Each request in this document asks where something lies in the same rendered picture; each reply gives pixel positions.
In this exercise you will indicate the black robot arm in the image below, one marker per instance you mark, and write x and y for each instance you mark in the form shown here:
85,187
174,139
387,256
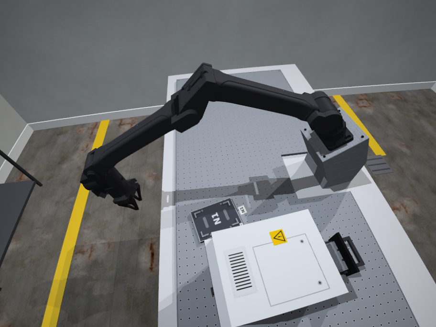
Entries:
186,108

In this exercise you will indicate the small white label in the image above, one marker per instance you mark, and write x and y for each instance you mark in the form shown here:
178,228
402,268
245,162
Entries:
242,210

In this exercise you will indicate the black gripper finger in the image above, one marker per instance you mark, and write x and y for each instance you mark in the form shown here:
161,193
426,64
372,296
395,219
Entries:
131,202
139,194

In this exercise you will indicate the grey heat sealer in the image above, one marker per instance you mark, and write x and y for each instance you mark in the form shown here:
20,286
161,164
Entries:
273,266

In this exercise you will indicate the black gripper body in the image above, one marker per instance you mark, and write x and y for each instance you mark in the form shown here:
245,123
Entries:
127,190

